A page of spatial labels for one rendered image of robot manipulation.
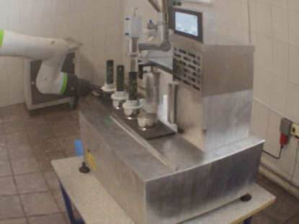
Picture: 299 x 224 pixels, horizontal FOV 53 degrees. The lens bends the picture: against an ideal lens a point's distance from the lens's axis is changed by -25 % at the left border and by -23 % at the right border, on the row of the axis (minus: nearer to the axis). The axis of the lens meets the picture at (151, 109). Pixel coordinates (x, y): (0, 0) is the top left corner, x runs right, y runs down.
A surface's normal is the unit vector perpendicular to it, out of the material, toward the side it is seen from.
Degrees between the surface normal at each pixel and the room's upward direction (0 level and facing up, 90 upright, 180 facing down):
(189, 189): 90
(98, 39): 90
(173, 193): 90
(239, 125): 90
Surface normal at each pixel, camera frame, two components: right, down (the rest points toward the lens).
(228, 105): 0.47, 0.32
